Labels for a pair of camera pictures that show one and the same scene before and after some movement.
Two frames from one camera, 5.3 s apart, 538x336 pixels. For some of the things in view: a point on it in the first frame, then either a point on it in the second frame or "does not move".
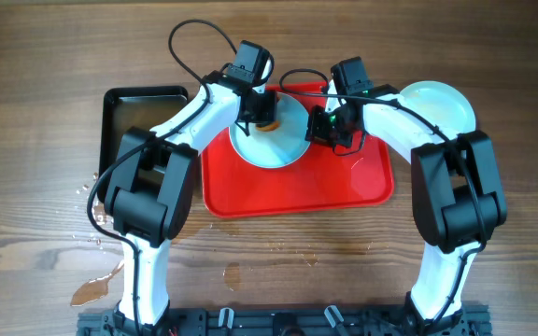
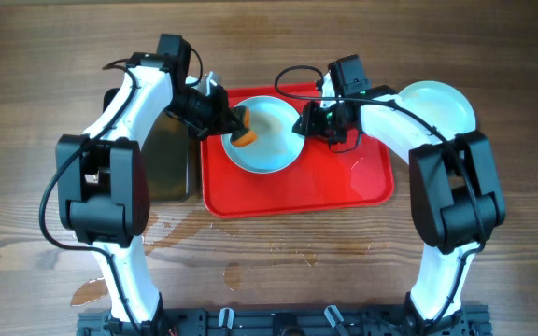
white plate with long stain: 441,105 does not move
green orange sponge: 269,127 to 246,136
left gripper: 271,107 to 219,117
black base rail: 471,320 does not move
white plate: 441,105 does not move
